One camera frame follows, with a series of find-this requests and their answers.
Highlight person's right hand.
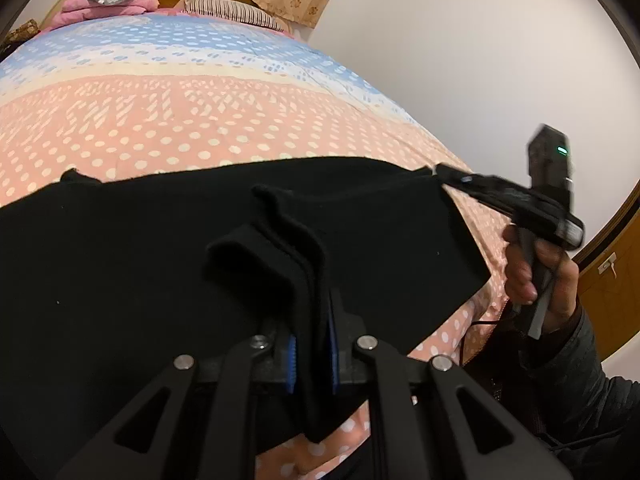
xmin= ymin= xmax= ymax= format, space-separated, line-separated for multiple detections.
xmin=502 ymin=222 xmax=581 ymax=333

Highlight black pants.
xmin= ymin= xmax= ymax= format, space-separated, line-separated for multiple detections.
xmin=0 ymin=156 xmax=493 ymax=480

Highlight brown wooden door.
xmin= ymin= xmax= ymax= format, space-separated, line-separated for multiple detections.
xmin=572 ymin=195 xmax=640 ymax=366

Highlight striped pillow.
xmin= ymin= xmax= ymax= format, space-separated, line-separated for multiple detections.
xmin=182 ymin=0 xmax=288 ymax=33

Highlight person's maroon clothing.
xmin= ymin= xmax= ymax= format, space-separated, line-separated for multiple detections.
xmin=462 ymin=325 xmax=551 ymax=436

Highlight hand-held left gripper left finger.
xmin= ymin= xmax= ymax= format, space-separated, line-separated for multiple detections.
xmin=55 ymin=317 xmax=301 ymax=480

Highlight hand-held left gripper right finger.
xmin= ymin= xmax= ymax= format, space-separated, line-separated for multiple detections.
xmin=326 ymin=287 xmax=576 ymax=480

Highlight brown patterned bag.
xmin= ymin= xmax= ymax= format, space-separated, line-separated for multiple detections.
xmin=0 ymin=19 xmax=40 ymax=58

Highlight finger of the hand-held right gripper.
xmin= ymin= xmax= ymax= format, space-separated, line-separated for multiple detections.
xmin=432 ymin=162 xmax=521 ymax=211

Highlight person's right forearm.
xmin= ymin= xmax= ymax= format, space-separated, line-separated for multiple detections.
xmin=520 ymin=305 xmax=640 ymax=480

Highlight polka dot bedspread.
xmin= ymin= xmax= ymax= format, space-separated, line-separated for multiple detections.
xmin=0 ymin=9 xmax=516 ymax=480

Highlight folded pink blanket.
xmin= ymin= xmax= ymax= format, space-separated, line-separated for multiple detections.
xmin=50 ymin=0 xmax=161 ymax=26

